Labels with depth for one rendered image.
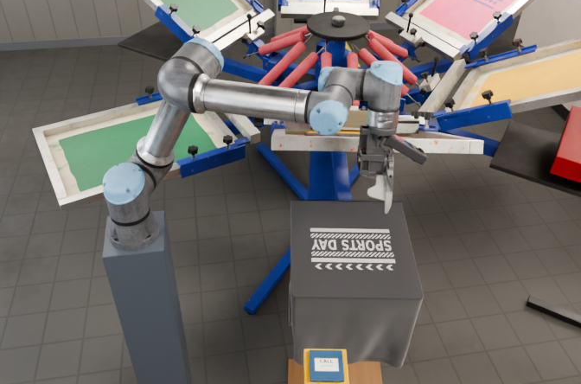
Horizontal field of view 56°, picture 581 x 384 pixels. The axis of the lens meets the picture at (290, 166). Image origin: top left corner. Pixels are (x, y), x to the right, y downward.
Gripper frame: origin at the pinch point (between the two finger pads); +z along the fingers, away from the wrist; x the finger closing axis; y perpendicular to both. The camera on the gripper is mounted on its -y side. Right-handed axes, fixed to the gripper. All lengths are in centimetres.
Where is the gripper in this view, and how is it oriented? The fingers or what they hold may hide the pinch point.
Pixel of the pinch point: (383, 201)
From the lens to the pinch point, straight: 141.2
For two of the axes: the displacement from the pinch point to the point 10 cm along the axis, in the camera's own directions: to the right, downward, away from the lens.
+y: -10.0, -0.2, -0.1
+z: -0.2, 9.3, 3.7
